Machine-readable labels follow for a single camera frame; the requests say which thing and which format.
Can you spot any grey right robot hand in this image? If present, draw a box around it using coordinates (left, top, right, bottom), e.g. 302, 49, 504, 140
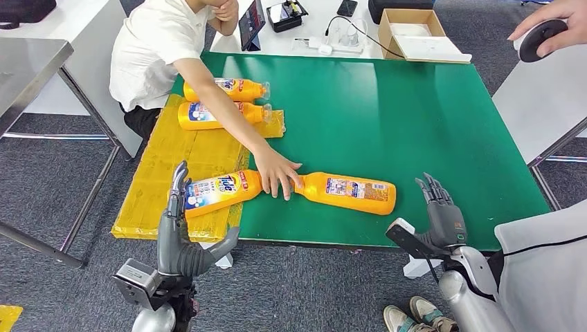
415, 172, 469, 250

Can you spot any seated person's left hand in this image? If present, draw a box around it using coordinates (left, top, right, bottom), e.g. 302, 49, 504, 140
210, 0, 240, 23

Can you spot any seated person's right hand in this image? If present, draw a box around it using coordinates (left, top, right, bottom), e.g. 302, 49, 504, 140
253, 147, 305, 201

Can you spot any standing person's hand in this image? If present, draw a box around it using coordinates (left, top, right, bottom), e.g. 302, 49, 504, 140
507, 0, 587, 59

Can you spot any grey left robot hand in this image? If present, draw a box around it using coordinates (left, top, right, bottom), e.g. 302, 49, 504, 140
157, 160, 241, 278

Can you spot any white round handheld device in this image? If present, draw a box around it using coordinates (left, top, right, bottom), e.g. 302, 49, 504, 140
513, 19, 570, 64

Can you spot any orange detergent bottle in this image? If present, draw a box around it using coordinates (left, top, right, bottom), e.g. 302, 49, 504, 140
293, 172, 397, 216
182, 77, 271, 104
177, 100, 273, 132
183, 169, 264, 219

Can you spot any dark tablet on stand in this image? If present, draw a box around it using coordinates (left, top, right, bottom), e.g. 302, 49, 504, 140
238, 0, 267, 52

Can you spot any white table leg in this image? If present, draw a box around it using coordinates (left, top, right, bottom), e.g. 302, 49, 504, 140
201, 241, 234, 270
402, 254, 444, 279

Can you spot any black tray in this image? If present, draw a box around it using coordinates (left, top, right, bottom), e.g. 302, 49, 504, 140
266, 0, 309, 33

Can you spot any seated person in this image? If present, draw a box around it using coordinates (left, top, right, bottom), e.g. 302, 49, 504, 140
109, 0, 305, 201

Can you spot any white table with steel legs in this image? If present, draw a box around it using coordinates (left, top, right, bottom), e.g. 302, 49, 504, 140
491, 43, 587, 212

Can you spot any white desk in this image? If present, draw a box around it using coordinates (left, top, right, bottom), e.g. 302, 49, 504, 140
0, 0, 145, 159
210, 0, 461, 61

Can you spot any yellow plastic wrapped sheet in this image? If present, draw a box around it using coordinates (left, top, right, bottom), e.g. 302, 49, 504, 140
111, 93, 287, 243

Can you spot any white charger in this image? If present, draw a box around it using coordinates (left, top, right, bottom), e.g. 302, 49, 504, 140
307, 38, 334, 57

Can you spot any standing person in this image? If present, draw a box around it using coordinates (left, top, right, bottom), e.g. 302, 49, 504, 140
383, 0, 587, 332

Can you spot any black phone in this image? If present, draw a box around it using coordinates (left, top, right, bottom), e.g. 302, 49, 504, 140
336, 0, 359, 17

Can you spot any white box lid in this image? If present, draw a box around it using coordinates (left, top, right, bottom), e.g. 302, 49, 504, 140
393, 35, 473, 63

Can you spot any white foam insert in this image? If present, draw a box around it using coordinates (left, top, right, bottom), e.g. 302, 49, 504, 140
390, 22, 433, 37

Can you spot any open cardboard box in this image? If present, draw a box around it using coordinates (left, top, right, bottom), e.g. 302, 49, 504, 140
378, 8, 473, 64

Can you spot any yellow plastic scrap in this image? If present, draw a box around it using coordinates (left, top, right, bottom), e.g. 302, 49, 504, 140
0, 304, 24, 332

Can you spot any black bag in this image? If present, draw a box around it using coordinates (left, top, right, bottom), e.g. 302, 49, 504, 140
0, 0, 57, 30

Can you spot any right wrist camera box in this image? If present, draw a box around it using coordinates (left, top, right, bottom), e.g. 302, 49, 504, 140
385, 217, 444, 260

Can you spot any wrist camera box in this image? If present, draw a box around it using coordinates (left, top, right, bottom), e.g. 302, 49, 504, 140
112, 257, 162, 313
385, 217, 444, 260

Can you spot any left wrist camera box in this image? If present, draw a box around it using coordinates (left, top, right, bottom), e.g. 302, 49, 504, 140
112, 257, 162, 313

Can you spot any black cable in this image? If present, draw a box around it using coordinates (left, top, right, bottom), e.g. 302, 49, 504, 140
325, 15, 407, 60

